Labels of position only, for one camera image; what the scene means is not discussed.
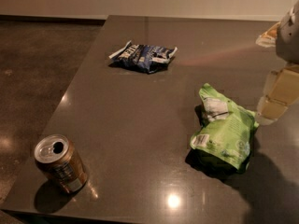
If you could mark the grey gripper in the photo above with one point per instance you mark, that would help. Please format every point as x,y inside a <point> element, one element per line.
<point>289,40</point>

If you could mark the green rice chip bag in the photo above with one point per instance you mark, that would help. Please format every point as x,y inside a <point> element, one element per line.
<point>223,143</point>

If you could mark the blue chip bag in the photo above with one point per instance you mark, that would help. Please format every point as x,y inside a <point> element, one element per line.
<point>147,59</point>

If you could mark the brown soda can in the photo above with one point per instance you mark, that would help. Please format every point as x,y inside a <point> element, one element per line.
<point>57,158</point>

